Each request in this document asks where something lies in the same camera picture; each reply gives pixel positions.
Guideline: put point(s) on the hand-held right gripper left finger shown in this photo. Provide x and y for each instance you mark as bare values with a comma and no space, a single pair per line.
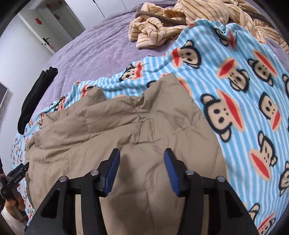
111,171

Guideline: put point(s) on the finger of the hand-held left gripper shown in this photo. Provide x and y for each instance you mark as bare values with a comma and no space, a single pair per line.
21,170

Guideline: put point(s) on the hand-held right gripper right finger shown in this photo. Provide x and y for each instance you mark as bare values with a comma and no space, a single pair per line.
172,174

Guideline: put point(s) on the tan puffer jacket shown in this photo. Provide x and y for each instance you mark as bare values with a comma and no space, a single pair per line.
135,126

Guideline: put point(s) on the black folded clothes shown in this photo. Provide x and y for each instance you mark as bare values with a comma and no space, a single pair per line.
33,97

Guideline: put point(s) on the person's left hand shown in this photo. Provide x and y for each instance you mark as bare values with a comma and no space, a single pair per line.
19,204

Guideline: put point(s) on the monkey print striped blanket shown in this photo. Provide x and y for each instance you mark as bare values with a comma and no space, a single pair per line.
225,90

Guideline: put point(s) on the purple bed cover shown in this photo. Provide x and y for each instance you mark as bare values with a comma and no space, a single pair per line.
101,52

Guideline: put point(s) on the white door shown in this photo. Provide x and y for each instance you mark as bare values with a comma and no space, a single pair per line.
33,31

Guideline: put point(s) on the white wardrobe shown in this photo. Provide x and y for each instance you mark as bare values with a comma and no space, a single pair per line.
108,6

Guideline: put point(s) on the beige striped fleece garment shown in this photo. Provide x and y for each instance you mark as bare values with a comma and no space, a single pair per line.
203,11

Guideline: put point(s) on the white framed wall monitor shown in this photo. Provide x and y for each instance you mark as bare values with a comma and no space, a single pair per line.
2,95

